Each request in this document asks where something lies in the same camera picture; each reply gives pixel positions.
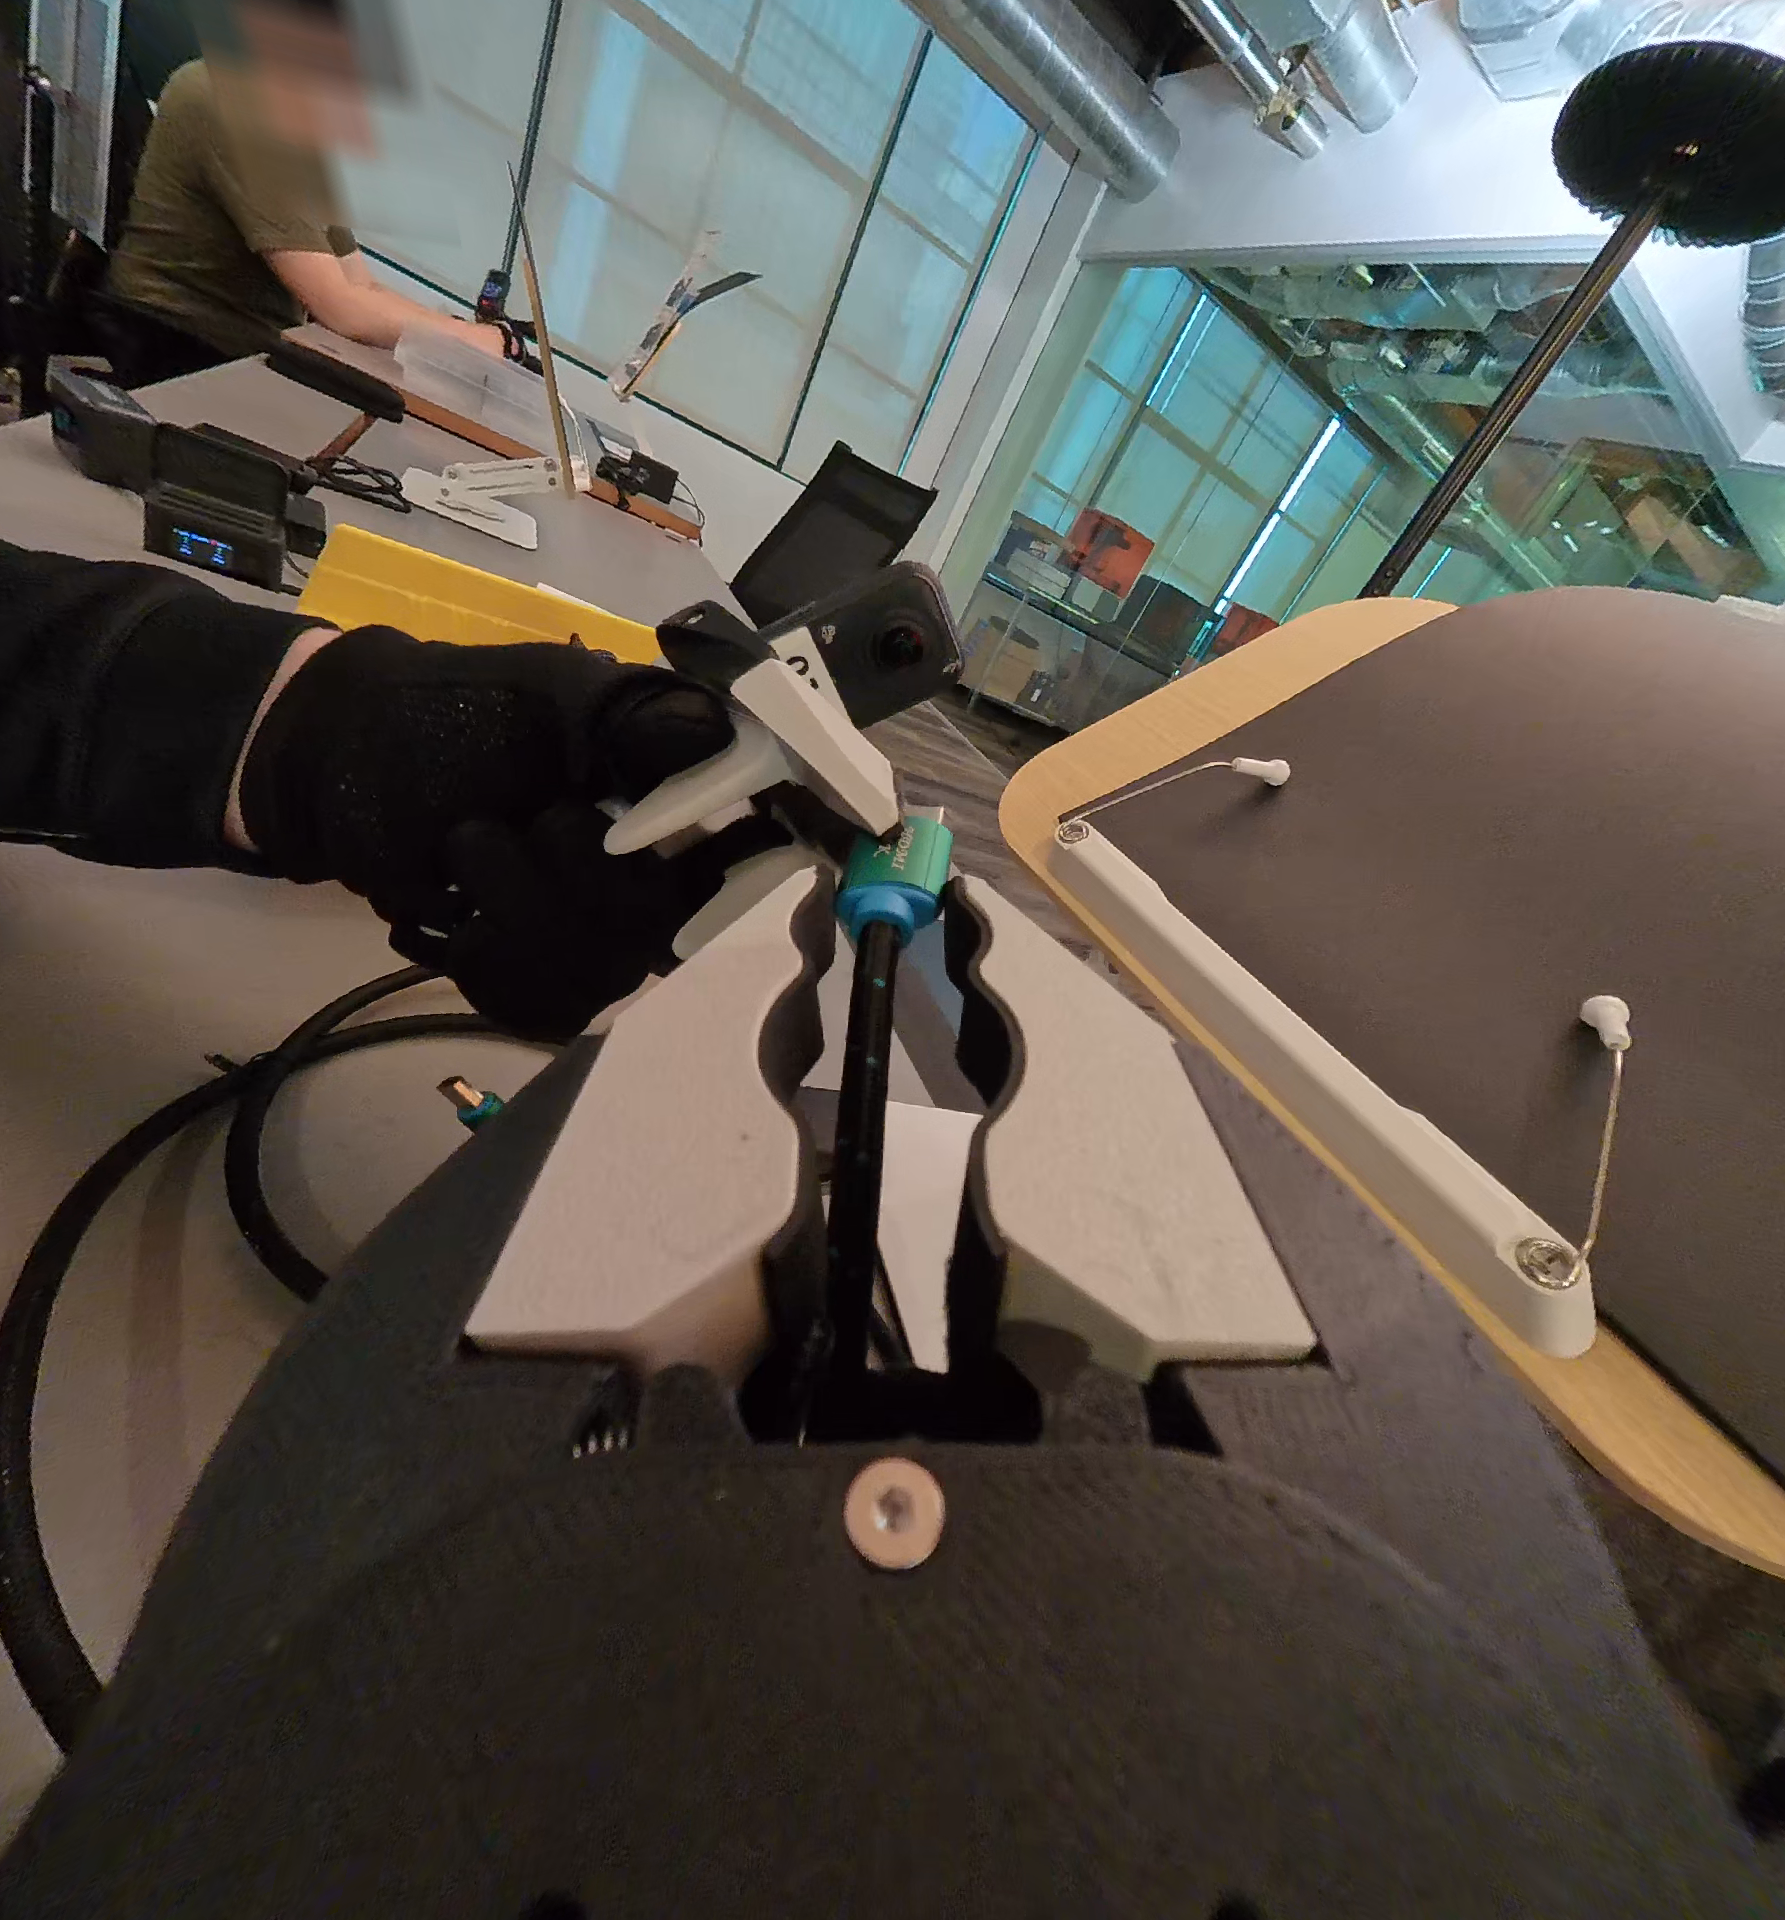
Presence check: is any black charger with display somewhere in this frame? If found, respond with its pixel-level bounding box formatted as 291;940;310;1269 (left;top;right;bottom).
142;424;326;589

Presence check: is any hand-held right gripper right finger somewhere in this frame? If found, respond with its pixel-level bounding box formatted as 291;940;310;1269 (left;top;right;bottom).
940;874;1320;1380

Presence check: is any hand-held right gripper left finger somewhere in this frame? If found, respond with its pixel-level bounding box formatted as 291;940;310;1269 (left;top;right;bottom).
459;864;835;1381

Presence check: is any orange black machine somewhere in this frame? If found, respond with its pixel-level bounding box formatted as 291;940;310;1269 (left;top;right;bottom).
1065;505;1148;588

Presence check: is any small black box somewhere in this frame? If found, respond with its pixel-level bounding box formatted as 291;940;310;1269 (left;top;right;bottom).
48;366;157;490

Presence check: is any wooden tray on white stand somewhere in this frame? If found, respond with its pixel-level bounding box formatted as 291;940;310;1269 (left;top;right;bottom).
399;161;593;550

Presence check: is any black mesh office chair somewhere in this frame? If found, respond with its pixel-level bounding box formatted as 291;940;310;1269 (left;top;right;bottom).
727;437;938;618

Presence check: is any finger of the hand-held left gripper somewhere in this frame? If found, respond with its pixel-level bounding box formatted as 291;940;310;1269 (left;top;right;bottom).
730;656;905;838

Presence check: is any clear plastic box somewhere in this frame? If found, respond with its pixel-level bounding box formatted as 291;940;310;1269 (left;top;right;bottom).
393;318;548;422

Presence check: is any yellow plastic bin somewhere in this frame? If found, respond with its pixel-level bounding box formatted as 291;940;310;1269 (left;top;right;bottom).
295;521;660;669

